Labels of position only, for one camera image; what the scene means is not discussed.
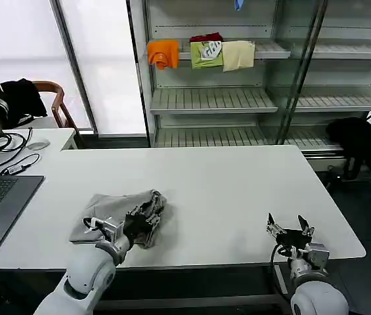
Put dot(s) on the grey printed t-shirt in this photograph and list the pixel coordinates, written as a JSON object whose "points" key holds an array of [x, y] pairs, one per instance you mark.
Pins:
{"points": [[106, 210]]}

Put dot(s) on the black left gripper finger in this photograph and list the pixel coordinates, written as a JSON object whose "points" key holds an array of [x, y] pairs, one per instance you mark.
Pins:
{"points": [[155, 220], [140, 210]]}

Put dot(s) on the grey metal shelf rack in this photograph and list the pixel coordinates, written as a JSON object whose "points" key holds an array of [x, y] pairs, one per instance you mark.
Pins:
{"points": [[211, 101]]}

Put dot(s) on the grey computer mouse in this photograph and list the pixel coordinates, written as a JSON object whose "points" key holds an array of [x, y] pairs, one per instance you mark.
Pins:
{"points": [[38, 144]]}

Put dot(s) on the brown wooden chair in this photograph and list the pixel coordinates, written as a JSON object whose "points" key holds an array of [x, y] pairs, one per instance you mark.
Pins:
{"points": [[58, 98]]}

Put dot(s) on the grey open laptop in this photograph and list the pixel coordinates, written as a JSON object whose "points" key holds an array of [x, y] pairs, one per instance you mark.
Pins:
{"points": [[4, 210]]}

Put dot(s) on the black jacket with white stripes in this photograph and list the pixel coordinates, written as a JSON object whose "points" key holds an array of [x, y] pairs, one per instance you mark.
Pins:
{"points": [[14, 101]]}

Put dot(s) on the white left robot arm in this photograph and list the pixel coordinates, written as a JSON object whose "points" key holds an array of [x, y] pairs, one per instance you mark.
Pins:
{"points": [[86, 275]]}

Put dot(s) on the dark window frame post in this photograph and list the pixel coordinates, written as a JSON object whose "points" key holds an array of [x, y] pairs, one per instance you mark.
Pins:
{"points": [[73, 65]]}

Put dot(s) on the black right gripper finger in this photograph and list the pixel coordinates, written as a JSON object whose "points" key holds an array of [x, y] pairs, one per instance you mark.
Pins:
{"points": [[274, 227], [307, 229]]}

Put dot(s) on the black garment heap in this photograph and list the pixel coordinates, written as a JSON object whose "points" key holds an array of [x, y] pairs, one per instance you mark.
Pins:
{"points": [[359, 141]]}

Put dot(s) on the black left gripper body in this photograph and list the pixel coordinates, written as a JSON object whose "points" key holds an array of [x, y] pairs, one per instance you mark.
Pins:
{"points": [[135, 227]]}

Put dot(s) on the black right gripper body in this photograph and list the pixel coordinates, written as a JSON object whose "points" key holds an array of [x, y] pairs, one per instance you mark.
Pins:
{"points": [[295, 238]]}

